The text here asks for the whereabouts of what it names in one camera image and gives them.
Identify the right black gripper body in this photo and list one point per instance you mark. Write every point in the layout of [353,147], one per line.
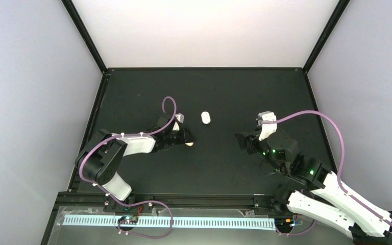
[250,147]

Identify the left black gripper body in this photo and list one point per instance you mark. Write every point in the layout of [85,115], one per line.
[181,139]

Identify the white earbuds charging case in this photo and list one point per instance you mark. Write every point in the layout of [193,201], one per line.
[205,117]

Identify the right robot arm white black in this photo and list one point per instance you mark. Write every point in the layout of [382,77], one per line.
[319,195]

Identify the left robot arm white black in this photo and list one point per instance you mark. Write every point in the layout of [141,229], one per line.
[98,161]

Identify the right circuit board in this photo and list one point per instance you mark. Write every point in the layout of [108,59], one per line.
[287,222]

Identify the circuit board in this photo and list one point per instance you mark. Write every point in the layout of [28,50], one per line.
[287,222]
[128,220]

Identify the left circuit board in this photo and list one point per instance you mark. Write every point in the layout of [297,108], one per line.
[128,220]

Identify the clear plastic sheet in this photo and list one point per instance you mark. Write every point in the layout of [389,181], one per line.
[306,234]

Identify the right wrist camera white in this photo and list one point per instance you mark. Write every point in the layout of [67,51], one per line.
[267,121]

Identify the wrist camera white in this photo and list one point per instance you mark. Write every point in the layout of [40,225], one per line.
[179,119]
[267,121]

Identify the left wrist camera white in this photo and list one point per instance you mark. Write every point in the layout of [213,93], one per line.
[179,119]

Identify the light blue slotted cable duct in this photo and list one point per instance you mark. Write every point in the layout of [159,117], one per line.
[176,222]

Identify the black front aluminium rail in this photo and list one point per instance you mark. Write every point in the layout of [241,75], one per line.
[261,204]

